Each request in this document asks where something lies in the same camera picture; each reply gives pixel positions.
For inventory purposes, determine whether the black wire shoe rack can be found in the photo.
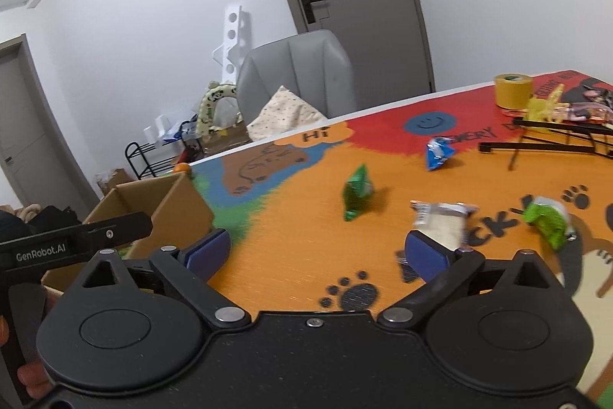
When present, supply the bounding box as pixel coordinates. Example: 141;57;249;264
125;140;193;182

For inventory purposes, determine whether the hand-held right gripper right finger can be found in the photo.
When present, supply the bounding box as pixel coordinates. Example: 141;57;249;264
377;230;567;328

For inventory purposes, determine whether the pink clear packet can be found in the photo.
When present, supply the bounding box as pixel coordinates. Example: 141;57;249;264
569;87;613;123

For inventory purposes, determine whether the dark green snack packet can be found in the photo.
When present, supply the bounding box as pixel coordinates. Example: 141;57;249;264
342;164;375;222

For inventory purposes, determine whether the yellow snack packet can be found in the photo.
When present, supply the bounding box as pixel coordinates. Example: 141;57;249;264
526;84;571;123

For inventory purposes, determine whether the brown cardboard box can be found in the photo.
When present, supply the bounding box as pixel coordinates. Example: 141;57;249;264
41;172;216;296

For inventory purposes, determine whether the black metal stand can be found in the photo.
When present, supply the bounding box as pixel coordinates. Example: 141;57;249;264
478;114;613;171

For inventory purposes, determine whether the clear rice cracker packet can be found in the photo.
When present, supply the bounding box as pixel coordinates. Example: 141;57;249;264
410;200;480;253

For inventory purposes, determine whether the cream dotted cushion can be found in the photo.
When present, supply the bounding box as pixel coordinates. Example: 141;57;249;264
246;85;329;142

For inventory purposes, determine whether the green and blue snack packet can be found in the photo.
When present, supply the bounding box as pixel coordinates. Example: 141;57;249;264
521;195;576;251

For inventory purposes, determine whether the yellow tape roll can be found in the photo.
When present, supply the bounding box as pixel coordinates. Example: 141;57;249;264
493;73;534;109

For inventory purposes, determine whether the white perforated rack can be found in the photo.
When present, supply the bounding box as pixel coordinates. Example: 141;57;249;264
210;5;252;87

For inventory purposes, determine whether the grey side door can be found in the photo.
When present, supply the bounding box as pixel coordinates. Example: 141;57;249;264
0;34;99;219

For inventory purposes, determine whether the panda print inflatable ring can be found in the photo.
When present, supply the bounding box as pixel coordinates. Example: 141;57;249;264
196;82;241;137

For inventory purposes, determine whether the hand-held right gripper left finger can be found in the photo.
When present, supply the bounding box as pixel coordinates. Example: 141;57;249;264
67;227;252;330

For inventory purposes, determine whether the grey padded chair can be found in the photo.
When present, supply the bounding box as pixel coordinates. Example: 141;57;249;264
236;30;358;123

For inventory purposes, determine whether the small cardboard carton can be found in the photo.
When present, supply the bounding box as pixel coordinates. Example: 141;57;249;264
95;169;131;200

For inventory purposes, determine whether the person's left hand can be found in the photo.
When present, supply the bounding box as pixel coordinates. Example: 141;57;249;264
16;360;54;400

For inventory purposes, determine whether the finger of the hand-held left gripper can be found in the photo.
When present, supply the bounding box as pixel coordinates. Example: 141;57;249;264
83;211;153;248

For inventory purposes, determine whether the black door handle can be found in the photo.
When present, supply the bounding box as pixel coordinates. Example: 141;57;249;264
299;0;325;25

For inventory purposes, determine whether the dark cloth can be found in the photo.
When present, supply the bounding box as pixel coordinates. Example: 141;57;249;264
0;205;83;238

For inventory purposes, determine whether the colourful printed table mat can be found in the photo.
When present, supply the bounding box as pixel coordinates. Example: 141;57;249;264
187;70;613;405

